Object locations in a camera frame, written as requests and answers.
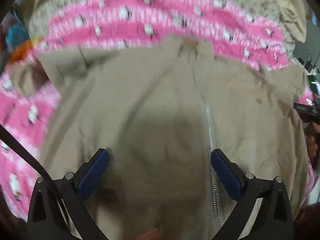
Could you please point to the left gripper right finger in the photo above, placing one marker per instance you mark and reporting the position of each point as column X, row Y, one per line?
column 274, row 219

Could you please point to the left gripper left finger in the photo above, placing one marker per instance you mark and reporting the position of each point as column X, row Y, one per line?
column 45, row 219

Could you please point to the beige zip jacket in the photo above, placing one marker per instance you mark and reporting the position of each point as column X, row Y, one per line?
column 161, row 111

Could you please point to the right hand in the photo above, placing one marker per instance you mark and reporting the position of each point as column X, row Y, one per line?
column 312, row 136

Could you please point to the orange cloth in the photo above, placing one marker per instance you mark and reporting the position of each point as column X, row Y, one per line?
column 21, row 52

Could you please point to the blue plastic bag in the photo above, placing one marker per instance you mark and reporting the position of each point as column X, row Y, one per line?
column 17, row 32

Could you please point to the pink penguin blanket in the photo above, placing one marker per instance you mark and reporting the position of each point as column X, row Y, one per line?
column 121, row 24

